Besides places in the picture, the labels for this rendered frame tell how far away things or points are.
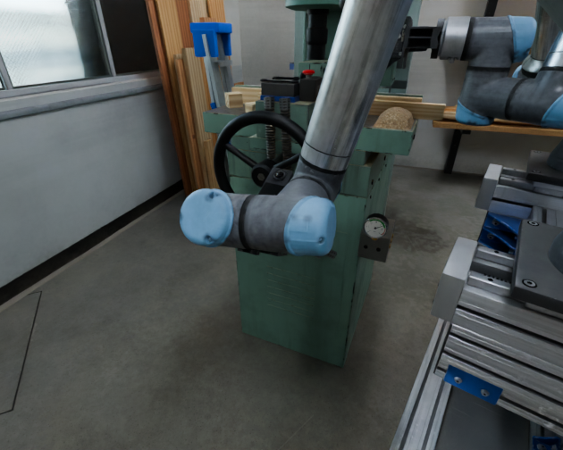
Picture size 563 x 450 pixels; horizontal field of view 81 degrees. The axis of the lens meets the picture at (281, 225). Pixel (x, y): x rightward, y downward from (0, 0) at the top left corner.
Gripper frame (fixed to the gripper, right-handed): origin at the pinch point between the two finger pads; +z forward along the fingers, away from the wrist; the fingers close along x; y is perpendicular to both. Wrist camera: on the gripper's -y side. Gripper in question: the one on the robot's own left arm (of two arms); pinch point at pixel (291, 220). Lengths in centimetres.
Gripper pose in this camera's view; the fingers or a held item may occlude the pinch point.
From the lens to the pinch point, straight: 74.3
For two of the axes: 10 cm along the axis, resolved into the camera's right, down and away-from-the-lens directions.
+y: -2.0, 9.8, 0.2
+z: 3.4, 0.6, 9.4
